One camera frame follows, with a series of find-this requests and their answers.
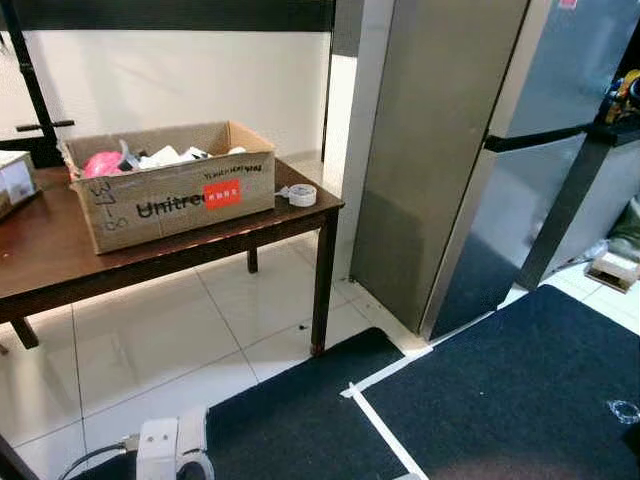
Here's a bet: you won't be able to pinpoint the white tape roll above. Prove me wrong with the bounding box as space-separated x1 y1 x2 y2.
287 183 318 208

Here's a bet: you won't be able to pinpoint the white box on floor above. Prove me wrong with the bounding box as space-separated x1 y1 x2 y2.
585 252 640 293

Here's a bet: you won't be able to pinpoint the pink plastic bag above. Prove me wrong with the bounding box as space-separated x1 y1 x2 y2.
82 151 125 180

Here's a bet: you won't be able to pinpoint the black stand pole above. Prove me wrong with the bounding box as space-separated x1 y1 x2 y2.
0 0 76 166

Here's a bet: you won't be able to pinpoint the white crumpled packaging scraps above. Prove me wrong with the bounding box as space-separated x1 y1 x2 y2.
125 145 246 169

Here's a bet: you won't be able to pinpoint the small cardboard box white label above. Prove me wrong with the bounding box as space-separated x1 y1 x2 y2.
0 150 39 219

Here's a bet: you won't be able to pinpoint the large open cardboard box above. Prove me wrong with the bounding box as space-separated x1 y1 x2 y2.
62 121 277 255

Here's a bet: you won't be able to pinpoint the dark brown wooden table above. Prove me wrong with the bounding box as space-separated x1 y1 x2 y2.
0 158 345 357

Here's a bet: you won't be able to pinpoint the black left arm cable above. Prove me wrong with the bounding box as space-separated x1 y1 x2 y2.
58 435 141 480

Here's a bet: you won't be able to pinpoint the dark blue floor mat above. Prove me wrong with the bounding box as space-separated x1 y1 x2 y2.
75 327 406 480
355 285 640 480

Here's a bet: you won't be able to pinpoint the white floor tape strip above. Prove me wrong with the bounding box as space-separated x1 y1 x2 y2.
340 345 436 480

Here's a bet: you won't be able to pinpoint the silver two-door fridge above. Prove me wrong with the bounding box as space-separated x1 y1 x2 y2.
348 0 640 341

